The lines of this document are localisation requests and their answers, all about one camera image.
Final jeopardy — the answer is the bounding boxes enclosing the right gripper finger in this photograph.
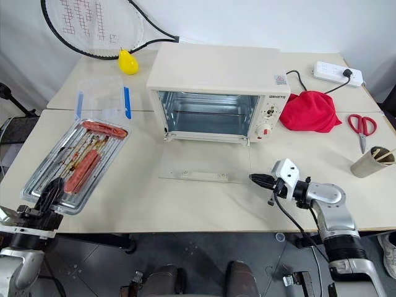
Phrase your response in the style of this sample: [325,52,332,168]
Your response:
[249,173,275,184]
[251,179,275,191]

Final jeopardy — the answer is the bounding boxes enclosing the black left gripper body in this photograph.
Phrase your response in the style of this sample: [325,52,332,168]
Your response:
[16,202,64,233]

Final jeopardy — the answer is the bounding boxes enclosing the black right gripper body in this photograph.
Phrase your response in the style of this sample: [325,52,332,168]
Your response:
[268,178,288,199]

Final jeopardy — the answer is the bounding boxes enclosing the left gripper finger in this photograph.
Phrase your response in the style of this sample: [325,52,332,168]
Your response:
[37,182,57,212]
[51,177,65,207]

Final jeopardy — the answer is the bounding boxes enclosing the metal baking tray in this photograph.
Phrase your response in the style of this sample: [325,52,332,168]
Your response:
[20,118,131,216]

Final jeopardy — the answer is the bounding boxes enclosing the glass oven door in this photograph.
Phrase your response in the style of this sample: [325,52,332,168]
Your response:
[158,140,253,186]

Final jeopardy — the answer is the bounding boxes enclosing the thick red sausage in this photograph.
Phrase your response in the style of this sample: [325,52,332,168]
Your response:
[63,150,102,195]

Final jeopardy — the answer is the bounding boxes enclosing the cream oven knob red mark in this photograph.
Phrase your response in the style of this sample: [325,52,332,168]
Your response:
[256,122,275,137]

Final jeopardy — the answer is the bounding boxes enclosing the long red sausage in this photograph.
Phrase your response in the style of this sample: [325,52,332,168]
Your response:
[81,121,129,139]

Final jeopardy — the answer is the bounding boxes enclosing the cream toaster oven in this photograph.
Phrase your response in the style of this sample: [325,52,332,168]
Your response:
[146,42,292,144]

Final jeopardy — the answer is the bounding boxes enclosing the red cloth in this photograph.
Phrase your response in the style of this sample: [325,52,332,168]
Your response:
[279,90,343,135]

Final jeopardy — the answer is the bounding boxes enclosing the metal cup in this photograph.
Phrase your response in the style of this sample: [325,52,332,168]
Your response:
[350,147,396,179]

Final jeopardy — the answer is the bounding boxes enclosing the black tripod stand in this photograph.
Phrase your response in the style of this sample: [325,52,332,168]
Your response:
[0,82,40,119]

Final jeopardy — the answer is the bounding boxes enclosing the clear plastic container blue clips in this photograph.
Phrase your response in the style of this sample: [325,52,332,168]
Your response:
[74,77,132,123]

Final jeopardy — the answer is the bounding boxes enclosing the wooden chopstick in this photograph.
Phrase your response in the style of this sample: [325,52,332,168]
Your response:
[372,147,396,163]

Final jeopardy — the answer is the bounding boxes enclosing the white power strip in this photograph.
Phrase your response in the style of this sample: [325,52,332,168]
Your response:
[310,61,364,88]

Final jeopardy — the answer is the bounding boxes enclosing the white sneaker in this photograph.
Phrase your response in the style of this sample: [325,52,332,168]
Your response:
[377,231,396,280]

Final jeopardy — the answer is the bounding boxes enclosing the dark rounded shape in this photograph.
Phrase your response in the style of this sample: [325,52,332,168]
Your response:
[144,264,187,297]

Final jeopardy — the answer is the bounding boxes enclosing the yellow pear toy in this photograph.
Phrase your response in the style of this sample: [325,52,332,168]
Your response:
[118,48,139,75]

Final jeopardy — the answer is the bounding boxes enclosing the black white tennis racket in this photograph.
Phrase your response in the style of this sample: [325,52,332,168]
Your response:
[40,0,180,60]

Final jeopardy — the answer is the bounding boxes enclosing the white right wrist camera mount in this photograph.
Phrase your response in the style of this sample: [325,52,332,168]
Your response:
[271,158,301,202]

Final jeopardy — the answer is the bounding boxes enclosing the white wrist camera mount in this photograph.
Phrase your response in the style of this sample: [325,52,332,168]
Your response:
[271,158,301,202]
[0,206,56,239]

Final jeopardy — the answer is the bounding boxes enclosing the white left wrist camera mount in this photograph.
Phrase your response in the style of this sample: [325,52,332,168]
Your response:
[0,206,56,239]

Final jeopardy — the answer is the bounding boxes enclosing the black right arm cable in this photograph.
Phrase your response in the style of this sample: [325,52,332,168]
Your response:
[267,184,332,267]

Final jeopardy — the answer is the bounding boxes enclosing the red handled scissors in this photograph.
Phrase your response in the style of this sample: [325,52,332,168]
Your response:
[347,113,378,155]

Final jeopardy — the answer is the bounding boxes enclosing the black oven power cable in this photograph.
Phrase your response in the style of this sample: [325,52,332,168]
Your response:
[285,69,354,95]

